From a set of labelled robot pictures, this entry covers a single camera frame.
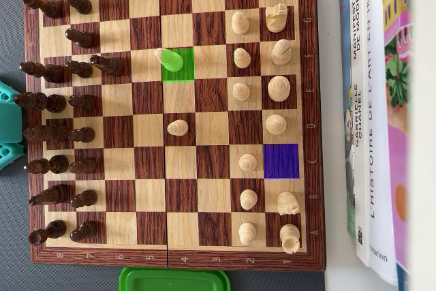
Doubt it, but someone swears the white Gabrielle Chanel book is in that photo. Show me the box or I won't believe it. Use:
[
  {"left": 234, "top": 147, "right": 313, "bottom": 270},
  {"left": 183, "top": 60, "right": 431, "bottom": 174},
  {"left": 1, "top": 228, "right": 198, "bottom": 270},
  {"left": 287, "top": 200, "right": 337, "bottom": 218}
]
[{"left": 347, "top": 0, "right": 374, "bottom": 268}]

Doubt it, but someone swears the wooden chessboard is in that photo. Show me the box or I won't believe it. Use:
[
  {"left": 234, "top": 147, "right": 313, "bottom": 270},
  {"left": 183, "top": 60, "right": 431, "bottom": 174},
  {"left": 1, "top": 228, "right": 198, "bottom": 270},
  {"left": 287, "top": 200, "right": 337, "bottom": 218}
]
[{"left": 22, "top": 0, "right": 326, "bottom": 273}]

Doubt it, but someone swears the dark wooden queen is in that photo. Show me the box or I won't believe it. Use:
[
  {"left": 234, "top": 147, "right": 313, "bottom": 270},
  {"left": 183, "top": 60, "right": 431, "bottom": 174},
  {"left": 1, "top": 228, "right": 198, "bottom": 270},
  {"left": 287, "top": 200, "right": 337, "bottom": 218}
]
[{"left": 22, "top": 125, "right": 71, "bottom": 142}]

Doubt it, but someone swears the white wooden rook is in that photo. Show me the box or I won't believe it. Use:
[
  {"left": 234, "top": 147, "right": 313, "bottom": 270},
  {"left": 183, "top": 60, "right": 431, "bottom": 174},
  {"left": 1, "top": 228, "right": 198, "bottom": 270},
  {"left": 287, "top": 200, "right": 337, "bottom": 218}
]
[{"left": 279, "top": 224, "right": 302, "bottom": 256}]

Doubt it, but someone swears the white wooden pawn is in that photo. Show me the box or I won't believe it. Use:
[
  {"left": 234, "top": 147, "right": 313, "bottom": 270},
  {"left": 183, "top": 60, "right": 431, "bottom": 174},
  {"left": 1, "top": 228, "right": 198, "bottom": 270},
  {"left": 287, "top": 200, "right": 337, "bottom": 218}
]
[
  {"left": 238, "top": 153, "right": 258, "bottom": 172},
  {"left": 231, "top": 10, "right": 251, "bottom": 35},
  {"left": 232, "top": 82, "right": 251, "bottom": 100},
  {"left": 166, "top": 119, "right": 189, "bottom": 137},
  {"left": 233, "top": 47, "right": 251, "bottom": 70},
  {"left": 238, "top": 221, "right": 258, "bottom": 247},
  {"left": 240, "top": 188, "right": 259, "bottom": 211}
]

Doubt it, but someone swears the dark wooden bishop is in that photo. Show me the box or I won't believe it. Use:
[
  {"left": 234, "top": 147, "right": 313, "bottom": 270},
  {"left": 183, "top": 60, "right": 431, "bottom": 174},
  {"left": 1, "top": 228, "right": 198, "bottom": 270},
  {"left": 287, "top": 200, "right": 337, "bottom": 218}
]
[
  {"left": 19, "top": 61, "right": 65, "bottom": 85},
  {"left": 23, "top": 154, "right": 69, "bottom": 175}
]

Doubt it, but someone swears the green plastic tray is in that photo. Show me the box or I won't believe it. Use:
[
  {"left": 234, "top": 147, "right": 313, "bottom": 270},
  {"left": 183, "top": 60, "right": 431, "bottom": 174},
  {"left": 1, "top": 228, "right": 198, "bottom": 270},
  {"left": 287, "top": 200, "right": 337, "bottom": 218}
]
[{"left": 118, "top": 266, "right": 232, "bottom": 291}]

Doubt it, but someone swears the dark wooden rook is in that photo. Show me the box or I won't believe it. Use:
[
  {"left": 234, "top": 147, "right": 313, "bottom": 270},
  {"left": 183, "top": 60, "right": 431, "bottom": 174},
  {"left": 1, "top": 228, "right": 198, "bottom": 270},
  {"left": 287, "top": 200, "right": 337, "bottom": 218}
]
[
  {"left": 22, "top": 0, "right": 64, "bottom": 20},
  {"left": 28, "top": 219, "right": 67, "bottom": 247}
]

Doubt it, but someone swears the white wooden knight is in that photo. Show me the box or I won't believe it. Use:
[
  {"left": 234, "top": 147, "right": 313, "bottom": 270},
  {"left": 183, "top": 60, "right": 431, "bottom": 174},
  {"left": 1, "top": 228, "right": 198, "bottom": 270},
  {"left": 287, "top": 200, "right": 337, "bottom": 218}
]
[
  {"left": 277, "top": 191, "right": 301, "bottom": 217},
  {"left": 265, "top": 3, "right": 288, "bottom": 33}
]

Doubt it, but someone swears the dark wooden knight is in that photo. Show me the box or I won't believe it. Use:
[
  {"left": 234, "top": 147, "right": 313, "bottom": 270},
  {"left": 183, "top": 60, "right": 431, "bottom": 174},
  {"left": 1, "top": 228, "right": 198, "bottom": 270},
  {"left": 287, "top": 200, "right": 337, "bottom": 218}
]
[
  {"left": 89, "top": 54, "right": 125, "bottom": 76},
  {"left": 28, "top": 183, "right": 70, "bottom": 208}
]

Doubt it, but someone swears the white wooden bishop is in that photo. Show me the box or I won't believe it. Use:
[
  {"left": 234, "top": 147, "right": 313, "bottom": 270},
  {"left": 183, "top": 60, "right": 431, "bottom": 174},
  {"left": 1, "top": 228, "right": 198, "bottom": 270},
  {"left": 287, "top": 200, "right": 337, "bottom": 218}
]
[
  {"left": 155, "top": 48, "right": 185, "bottom": 73},
  {"left": 270, "top": 38, "right": 293, "bottom": 66}
]

